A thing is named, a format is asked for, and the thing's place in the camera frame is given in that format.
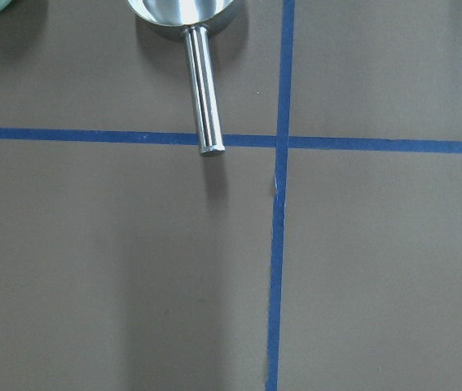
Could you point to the steel ice scoop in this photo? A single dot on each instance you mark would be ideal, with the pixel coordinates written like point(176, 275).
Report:
point(193, 23)

